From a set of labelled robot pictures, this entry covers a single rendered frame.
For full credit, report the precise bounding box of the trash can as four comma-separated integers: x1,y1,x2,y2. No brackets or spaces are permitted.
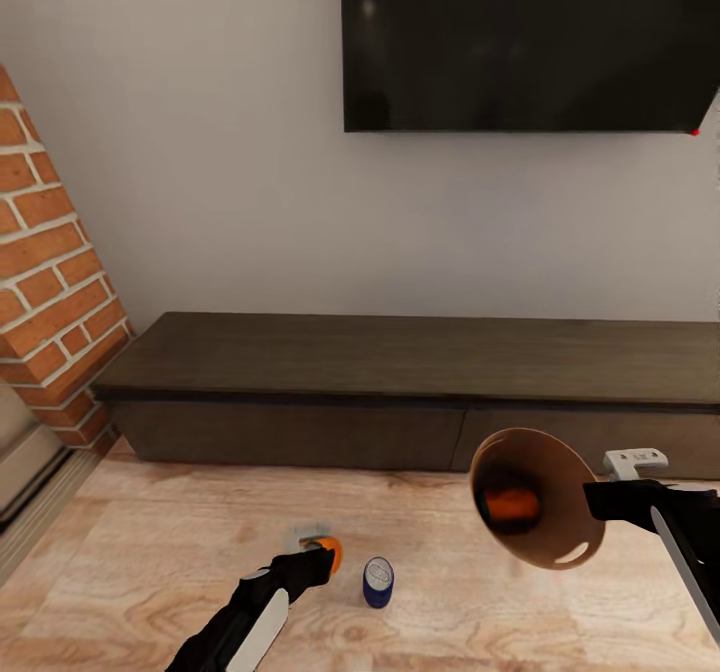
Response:
469,428,607,570

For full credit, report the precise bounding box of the can of soda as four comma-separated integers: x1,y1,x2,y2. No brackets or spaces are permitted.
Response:
302,536,343,575
477,485,543,525
363,556,394,609

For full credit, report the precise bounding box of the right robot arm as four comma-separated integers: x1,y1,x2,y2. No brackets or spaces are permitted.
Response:
583,448,720,647

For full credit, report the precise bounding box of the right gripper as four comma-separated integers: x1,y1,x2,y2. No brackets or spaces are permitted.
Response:
583,478,664,529

